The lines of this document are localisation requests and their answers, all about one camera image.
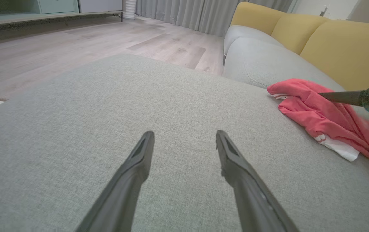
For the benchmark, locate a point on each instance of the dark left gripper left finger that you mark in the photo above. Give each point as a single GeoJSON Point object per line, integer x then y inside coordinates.
{"type": "Point", "coordinates": [123, 190]}

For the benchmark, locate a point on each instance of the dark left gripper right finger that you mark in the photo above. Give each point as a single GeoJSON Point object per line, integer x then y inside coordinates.
{"type": "Point", "coordinates": [248, 193]}

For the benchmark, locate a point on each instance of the red shorts with white trim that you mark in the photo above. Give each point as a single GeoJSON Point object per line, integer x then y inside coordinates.
{"type": "Point", "coordinates": [326, 119]}

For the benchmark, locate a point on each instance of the mustard yellow sofa back cushion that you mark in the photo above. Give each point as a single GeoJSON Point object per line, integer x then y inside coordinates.
{"type": "Point", "coordinates": [345, 54]}
{"type": "Point", "coordinates": [255, 16]}
{"type": "Point", "coordinates": [297, 32]}

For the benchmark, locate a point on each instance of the grey fabric sofa cushion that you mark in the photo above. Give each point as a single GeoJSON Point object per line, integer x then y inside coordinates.
{"type": "Point", "coordinates": [107, 122]}

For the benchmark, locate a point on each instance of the grey sofa seat cushion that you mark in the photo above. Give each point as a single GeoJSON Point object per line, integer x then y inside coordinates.
{"type": "Point", "coordinates": [245, 32]}
{"type": "Point", "coordinates": [268, 64]}

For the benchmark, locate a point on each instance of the grey pleated curtain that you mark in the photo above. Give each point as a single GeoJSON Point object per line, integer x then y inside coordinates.
{"type": "Point", "coordinates": [203, 13]}

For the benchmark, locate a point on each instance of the white ribbed cylinder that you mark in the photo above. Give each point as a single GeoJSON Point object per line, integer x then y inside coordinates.
{"type": "Point", "coordinates": [130, 9]}

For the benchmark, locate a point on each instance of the grey cabinet door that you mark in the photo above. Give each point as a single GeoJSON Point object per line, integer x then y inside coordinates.
{"type": "Point", "coordinates": [100, 4]}

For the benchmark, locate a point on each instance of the mint green cabinet drawer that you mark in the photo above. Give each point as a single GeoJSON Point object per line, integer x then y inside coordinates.
{"type": "Point", "coordinates": [57, 5]}

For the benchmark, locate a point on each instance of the mint green low cabinet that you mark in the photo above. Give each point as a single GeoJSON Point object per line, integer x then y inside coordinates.
{"type": "Point", "coordinates": [16, 17]}

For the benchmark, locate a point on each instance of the wall socket with plug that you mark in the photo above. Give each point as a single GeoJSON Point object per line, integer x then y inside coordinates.
{"type": "Point", "coordinates": [323, 11]}

